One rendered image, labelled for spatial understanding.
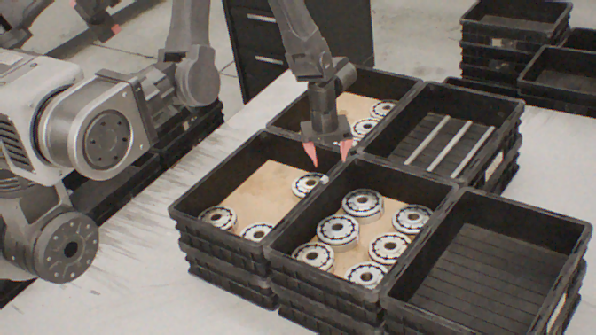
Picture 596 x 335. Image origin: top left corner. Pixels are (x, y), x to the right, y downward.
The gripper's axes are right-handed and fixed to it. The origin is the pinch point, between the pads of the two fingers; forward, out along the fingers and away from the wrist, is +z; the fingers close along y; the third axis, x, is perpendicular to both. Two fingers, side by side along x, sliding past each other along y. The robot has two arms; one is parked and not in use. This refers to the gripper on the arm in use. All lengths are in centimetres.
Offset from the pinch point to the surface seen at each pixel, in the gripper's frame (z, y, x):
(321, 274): 13.6, 7.1, 21.1
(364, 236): 23.2, -6.3, 1.6
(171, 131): 53, 46, -112
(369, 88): 19, -23, -60
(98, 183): 69, 79, -109
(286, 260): 14.0, 13.8, 14.6
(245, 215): 23.6, 21.4, -15.3
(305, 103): 16, -2, -52
